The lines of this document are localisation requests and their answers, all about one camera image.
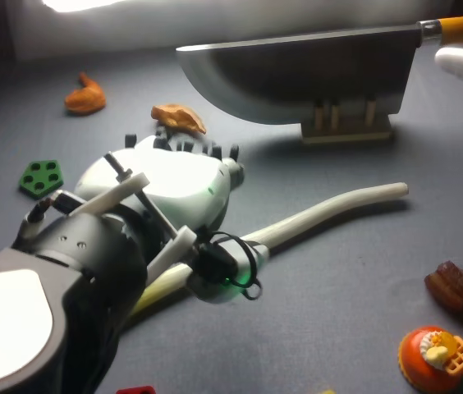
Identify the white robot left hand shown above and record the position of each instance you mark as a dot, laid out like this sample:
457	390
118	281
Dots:
174	180

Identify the wooden knife stand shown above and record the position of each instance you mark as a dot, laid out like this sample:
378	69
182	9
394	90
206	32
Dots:
346	131

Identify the brown toy fried chicken piece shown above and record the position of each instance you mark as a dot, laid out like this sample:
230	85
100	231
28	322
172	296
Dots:
178	118

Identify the orange toy chicken wing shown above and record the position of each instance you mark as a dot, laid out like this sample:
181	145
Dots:
85	98

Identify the green pentagon block with holes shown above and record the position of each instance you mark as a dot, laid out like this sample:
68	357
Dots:
42	180

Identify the small red block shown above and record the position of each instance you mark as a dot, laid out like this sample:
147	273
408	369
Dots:
137	390

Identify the brown toy braised pork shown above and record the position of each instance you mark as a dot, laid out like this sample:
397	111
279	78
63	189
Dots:
451	287

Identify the small yellow toy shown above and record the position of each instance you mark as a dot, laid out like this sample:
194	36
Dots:
326	392

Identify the orange toy cake with waffle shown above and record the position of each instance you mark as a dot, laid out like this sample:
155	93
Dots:
424	361

